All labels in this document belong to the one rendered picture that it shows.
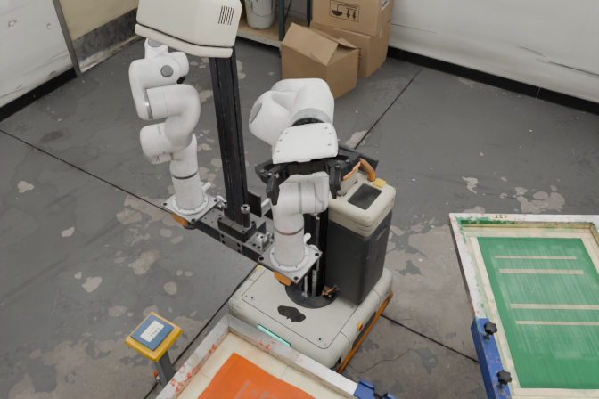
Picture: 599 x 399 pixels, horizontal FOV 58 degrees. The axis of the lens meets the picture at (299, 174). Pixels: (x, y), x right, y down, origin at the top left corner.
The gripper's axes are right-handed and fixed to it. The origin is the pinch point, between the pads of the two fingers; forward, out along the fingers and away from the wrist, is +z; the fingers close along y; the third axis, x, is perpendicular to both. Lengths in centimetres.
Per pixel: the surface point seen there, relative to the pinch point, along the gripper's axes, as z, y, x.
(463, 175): -247, 56, 190
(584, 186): -243, 135, 208
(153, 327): -44, -70, 82
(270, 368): -34, -32, 93
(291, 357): -36, -25, 90
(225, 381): -28, -44, 90
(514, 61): -360, 115, 166
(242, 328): -45, -41, 86
